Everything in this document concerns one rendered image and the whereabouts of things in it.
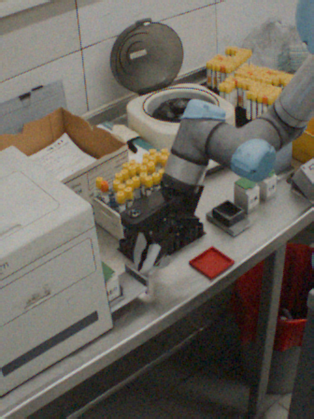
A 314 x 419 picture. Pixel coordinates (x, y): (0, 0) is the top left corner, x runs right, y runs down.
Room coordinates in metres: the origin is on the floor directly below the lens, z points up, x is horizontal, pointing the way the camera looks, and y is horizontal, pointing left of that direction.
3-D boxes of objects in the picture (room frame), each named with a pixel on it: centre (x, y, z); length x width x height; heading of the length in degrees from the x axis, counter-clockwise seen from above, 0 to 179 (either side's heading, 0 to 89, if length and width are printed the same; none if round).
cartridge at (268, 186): (1.19, -0.25, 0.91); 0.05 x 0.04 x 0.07; 38
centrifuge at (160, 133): (1.43, -0.09, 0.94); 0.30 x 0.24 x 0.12; 29
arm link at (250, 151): (0.94, -0.17, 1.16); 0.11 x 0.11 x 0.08; 43
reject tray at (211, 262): (0.97, -0.10, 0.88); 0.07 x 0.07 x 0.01; 38
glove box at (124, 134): (1.35, 0.07, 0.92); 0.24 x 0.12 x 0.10; 38
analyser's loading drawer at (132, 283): (0.84, 0.13, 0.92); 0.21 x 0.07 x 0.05; 128
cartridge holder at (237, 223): (1.10, -0.15, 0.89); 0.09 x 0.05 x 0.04; 37
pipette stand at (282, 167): (1.28, -0.30, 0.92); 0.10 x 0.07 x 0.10; 130
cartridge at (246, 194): (1.15, -0.20, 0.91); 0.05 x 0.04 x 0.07; 38
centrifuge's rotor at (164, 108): (1.44, -0.08, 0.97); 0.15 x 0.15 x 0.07
